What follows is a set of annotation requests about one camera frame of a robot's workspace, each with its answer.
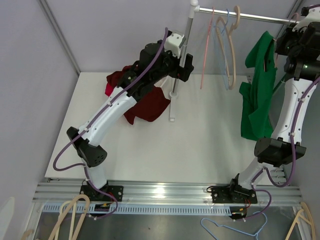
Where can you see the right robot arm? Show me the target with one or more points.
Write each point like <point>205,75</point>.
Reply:
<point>277,154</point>

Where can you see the black mount plate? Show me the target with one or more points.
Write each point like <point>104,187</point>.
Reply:
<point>114,190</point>
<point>221,197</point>

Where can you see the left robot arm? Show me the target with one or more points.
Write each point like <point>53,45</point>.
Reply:
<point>156,62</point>

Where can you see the green t shirt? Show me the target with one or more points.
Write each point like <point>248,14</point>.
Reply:
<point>257,95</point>

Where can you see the maroon t shirt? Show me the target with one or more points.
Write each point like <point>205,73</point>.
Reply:
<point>149,108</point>

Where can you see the beige hangers lower left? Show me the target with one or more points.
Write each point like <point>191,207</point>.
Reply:
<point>65,208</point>

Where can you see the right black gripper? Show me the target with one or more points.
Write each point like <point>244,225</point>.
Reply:
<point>289,33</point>

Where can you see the left black mount plate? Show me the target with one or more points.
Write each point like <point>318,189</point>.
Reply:
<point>114,190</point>

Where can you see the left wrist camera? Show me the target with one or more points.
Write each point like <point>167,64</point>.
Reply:
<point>174,43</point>

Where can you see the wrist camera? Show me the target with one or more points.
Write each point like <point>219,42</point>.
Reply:
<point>311,14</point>
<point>174,43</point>

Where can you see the pink wire hanger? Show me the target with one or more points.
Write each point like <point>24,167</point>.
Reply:
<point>206,48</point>
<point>294,16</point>

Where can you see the beige wooden hanger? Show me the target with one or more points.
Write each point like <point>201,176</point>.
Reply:
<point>230,50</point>

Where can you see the pink t shirt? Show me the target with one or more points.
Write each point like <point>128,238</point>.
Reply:
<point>108,89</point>

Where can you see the silver clothes rack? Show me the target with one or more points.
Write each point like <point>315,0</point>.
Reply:
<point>194,8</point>

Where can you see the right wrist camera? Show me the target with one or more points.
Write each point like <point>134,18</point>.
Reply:
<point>311,14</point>

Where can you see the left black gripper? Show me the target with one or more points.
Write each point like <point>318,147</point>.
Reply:
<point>184,73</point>

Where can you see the beige hanger lower right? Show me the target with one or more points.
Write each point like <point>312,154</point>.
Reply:
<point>305,223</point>

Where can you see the white slotted cable duct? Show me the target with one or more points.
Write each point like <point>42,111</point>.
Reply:
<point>193,210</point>

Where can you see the right black mount plate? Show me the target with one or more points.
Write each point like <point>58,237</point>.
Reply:
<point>221,197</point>

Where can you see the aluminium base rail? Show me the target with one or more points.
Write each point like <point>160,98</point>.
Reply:
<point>157,193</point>

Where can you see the blue wire hanger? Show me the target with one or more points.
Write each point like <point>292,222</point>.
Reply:
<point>220,30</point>

